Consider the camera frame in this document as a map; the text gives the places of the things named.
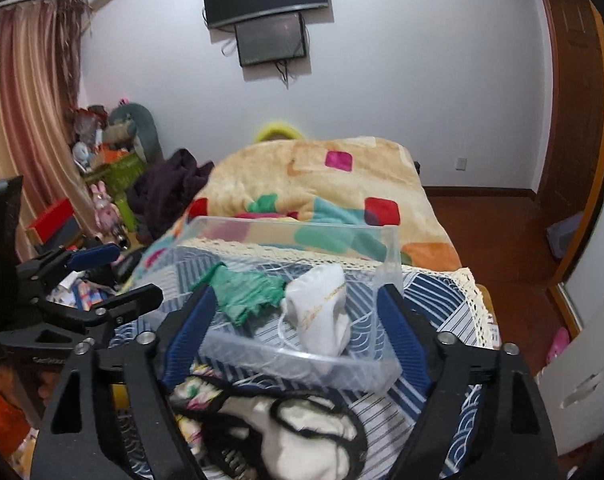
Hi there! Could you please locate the brown wooden door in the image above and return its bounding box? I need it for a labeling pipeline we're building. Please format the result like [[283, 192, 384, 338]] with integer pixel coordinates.
[[538, 0, 604, 284]]

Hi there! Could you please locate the red box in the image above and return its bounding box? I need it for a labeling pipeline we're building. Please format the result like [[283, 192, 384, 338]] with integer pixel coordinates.
[[26, 198, 75, 246]]

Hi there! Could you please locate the pink rabbit toy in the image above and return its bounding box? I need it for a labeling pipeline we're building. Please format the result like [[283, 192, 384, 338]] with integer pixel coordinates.
[[90, 181, 122, 234]]

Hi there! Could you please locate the clear plastic storage box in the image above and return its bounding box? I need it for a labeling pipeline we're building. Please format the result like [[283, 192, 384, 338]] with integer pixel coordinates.
[[146, 214, 404, 396]]

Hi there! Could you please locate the white drawstring pouch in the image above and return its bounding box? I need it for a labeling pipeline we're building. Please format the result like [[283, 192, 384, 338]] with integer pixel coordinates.
[[278, 263, 352, 358]]

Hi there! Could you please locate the yellow plush item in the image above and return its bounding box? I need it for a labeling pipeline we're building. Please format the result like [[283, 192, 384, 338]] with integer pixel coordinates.
[[254, 122, 304, 144]]

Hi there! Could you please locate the green storage box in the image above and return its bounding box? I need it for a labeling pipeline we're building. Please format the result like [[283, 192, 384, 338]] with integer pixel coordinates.
[[82, 153, 146, 198]]

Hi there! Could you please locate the white wall socket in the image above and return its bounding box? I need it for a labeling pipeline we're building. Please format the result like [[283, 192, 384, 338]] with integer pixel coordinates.
[[454, 157, 466, 171]]

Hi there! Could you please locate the dark purple garment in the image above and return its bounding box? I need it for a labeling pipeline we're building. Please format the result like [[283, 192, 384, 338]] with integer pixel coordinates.
[[126, 148, 215, 245]]

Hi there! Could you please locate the green bottle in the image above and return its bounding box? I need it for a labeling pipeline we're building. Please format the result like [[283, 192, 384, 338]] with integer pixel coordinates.
[[114, 197, 136, 233]]

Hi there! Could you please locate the yellow floral cloth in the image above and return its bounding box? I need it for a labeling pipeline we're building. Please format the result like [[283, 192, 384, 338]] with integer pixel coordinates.
[[172, 364, 221, 460]]

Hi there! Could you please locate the blue white patterned cloth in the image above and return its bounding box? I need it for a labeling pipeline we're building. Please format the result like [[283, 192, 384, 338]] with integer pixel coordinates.
[[111, 237, 490, 479]]

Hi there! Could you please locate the small black wall monitor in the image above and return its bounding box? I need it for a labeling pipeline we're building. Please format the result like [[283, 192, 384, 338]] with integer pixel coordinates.
[[235, 12, 307, 67]]

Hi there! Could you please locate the beige colourful fleece blanket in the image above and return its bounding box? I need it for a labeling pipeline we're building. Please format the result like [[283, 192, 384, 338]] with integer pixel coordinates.
[[133, 136, 461, 278]]

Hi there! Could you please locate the grey plush toy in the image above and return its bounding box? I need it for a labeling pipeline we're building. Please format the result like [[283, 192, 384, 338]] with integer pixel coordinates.
[[102, 102, 164, 165]]

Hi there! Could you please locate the pink striped curtain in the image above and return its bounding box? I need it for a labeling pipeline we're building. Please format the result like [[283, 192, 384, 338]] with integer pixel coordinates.
[[0, 0, 95, 260]]

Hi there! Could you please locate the black and white bra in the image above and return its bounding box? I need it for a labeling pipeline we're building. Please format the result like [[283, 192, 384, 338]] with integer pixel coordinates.
[[169, 378, 368, 479]]

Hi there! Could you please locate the green knitted cloth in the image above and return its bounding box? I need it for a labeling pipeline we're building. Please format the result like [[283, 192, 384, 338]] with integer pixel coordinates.
[[189, 262, 288, 327]]

